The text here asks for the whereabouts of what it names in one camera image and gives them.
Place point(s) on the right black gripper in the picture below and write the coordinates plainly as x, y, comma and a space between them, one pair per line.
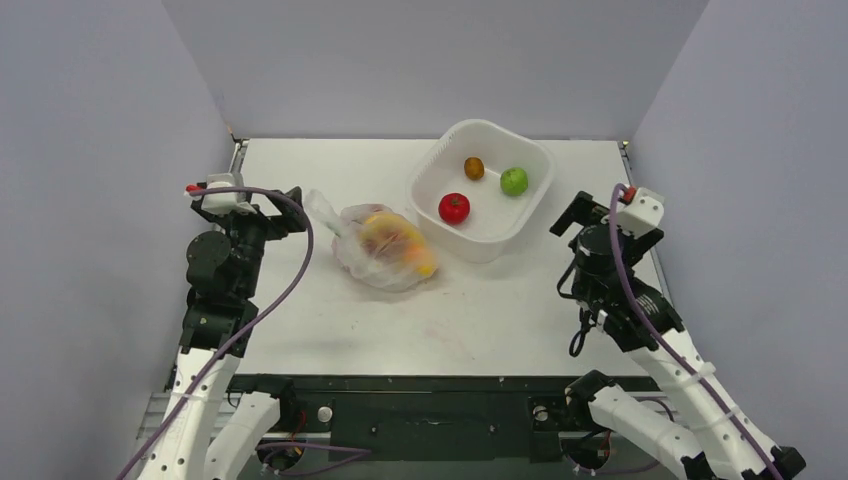
584, 216

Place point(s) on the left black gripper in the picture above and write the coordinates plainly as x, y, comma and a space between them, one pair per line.
289, 219

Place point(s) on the clear plastic bag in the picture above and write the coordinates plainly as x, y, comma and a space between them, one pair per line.
375, 244

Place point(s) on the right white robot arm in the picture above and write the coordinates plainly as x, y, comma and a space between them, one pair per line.
709, 436

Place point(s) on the green fake apple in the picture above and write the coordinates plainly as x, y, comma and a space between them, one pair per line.
514, 181

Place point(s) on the brown fake kiwi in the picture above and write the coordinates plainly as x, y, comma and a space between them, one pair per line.
474, 168

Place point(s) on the red fake tomato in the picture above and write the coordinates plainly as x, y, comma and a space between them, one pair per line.
454, 208

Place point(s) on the white plastic basket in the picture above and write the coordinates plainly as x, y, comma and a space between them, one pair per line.
495, 218

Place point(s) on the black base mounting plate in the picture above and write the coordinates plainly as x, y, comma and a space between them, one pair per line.
425, 418

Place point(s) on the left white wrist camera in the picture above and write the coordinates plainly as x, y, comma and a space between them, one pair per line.
220, 195

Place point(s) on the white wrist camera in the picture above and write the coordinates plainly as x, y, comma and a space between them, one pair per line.
220, 195
635, 211

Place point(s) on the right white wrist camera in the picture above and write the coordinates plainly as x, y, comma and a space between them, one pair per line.
635, 211

